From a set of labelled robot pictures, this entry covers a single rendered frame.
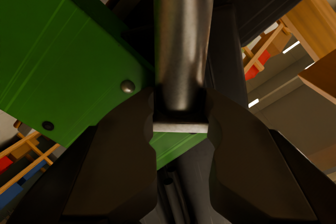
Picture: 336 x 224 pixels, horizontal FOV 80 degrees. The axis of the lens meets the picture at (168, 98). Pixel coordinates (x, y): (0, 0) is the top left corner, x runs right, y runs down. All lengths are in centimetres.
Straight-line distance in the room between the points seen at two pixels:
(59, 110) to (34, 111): 2
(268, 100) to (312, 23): 681
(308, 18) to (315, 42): 10
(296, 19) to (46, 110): 89
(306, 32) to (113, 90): 87
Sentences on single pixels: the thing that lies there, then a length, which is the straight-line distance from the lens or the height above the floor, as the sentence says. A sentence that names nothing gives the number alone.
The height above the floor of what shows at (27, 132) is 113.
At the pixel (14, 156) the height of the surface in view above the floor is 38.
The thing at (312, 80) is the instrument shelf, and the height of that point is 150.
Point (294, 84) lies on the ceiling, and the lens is 769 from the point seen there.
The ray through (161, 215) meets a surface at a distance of 23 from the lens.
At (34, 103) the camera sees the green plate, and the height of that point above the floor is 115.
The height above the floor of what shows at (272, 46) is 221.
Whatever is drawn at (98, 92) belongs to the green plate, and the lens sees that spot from 16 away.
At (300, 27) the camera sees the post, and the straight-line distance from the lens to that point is 95.
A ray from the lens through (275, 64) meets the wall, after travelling 954.
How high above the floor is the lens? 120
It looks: 7 degrees up
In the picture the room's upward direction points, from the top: 137 degrees clockwise
